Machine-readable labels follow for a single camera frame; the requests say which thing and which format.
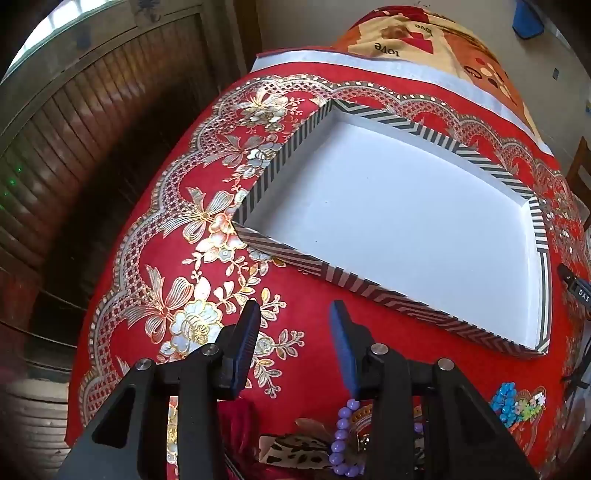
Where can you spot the wooden chair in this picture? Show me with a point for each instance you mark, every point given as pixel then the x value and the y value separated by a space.
pixel 580 170

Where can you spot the red scrunchie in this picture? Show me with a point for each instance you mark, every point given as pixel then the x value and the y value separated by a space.
pixel 239 422

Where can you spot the wooden louvred shutter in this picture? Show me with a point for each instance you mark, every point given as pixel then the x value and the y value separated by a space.
pixel 87 152

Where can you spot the blue wall object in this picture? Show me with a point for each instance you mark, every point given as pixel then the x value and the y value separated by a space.
pixel 531 21

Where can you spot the printed blanket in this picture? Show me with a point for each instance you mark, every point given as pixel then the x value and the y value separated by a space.
pixel 438 41

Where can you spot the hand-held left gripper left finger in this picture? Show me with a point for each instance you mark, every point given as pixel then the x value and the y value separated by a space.
pixel 246 344

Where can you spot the leopard print scrunchie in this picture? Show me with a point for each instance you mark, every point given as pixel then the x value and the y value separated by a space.
pixel 295 454

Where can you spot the window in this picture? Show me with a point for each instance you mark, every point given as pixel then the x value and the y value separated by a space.
pixel 60 30

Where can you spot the striped cardboard tray box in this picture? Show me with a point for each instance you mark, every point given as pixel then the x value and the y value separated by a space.
pixel 397 217

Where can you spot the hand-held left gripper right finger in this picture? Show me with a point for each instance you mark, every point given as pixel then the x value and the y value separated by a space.
pixel 344 355

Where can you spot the red floral tablecloth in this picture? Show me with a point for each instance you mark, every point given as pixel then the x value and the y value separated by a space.
pixel 295 295

